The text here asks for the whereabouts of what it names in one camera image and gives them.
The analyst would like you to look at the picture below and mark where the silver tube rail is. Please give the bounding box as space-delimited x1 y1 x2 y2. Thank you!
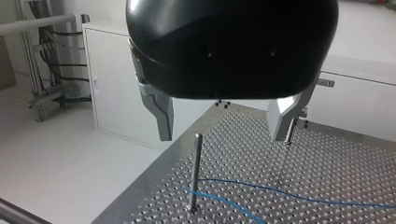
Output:
0 13 92 36

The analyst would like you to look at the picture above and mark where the metal post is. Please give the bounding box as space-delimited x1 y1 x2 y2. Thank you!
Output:
283 118 297 147
188 133 204 215

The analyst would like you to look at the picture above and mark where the grey bar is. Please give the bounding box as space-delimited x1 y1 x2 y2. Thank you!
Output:
0 198 53 224

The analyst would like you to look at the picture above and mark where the blue cable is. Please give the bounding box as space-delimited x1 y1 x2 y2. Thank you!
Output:
186 177 396 224

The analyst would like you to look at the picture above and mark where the aluminium frame with black cables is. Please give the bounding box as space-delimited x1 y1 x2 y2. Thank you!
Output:
13 0 92 123

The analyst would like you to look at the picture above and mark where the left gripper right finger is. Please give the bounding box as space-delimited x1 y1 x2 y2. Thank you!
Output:
267 74 321 143

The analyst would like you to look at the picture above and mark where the white cabinet with metal handle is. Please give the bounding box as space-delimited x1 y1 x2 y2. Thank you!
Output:
306 54 396 144

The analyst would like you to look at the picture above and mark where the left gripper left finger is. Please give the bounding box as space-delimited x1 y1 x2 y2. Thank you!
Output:
128 38 175 142

